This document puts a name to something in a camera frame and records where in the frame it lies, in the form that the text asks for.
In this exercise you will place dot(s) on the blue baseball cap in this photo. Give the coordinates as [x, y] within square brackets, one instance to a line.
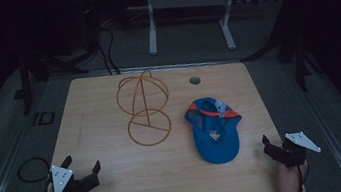
[215, 130]

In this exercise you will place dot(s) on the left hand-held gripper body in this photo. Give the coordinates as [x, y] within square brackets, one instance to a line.
[66, 186]

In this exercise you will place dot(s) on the black tripod stand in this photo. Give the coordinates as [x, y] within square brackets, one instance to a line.
[25, 86]
[299, 57]

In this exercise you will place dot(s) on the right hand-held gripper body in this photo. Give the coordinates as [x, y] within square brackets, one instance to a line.
[288, 155]

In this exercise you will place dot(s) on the person's right hand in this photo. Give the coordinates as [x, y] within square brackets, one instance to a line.
[288, 182]

